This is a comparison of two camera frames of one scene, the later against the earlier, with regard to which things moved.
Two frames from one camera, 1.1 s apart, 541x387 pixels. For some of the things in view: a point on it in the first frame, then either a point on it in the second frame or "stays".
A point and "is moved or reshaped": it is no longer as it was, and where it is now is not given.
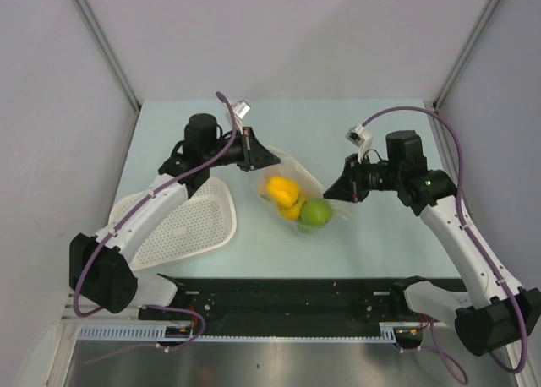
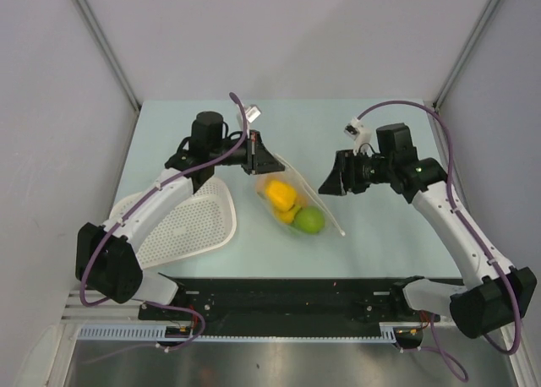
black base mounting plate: x=282 y=302 stays
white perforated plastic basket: x=207 y=223 stays
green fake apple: x=316 y=211 -> x=308 y=220
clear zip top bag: x=295 y=196 is moved or reshaped
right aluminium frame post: x=489 y=13 stays
